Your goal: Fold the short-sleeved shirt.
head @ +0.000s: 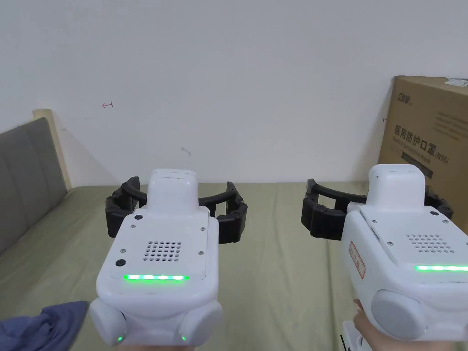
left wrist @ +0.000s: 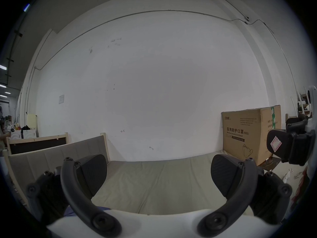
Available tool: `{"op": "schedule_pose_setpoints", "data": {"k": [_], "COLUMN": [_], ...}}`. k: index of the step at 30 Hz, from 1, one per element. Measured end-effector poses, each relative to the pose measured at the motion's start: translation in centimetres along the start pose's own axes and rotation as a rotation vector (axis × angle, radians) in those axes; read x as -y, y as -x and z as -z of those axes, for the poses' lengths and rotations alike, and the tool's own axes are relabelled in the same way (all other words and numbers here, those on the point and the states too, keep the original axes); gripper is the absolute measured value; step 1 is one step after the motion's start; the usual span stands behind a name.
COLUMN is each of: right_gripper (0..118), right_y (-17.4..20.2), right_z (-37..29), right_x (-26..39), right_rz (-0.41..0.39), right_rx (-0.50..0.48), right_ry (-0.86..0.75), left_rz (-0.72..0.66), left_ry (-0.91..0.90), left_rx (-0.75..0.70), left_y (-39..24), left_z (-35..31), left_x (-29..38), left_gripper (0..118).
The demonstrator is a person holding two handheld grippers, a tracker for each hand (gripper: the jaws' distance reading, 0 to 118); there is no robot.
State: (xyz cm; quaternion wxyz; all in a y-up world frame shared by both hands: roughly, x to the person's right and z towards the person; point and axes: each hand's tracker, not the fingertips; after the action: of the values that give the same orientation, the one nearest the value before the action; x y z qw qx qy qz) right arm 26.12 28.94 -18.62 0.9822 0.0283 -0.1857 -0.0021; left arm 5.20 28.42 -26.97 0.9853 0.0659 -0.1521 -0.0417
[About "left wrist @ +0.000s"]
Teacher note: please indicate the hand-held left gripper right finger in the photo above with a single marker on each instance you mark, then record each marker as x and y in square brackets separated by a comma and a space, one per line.
[244, 194]

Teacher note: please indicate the bed with beige sheet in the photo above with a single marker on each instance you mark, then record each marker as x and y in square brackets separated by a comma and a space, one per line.
[158, 182]

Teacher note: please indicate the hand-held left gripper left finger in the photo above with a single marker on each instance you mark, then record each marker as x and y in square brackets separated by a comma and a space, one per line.
[74, 194]

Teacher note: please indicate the padded beige headboard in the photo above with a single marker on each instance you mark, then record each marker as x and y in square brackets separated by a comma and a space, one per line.
[42, 160]

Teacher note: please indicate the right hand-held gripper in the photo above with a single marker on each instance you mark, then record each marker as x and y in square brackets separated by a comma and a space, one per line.
[313, 103]

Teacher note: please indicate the white washing machine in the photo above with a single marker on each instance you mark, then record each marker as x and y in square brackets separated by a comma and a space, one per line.
[26, 133]

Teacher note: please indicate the wooden framed dark board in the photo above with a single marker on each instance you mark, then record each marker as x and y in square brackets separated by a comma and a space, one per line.
[37, 145]

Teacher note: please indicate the large cardboard carton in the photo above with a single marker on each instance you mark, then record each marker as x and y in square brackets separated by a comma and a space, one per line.
[245, 135]

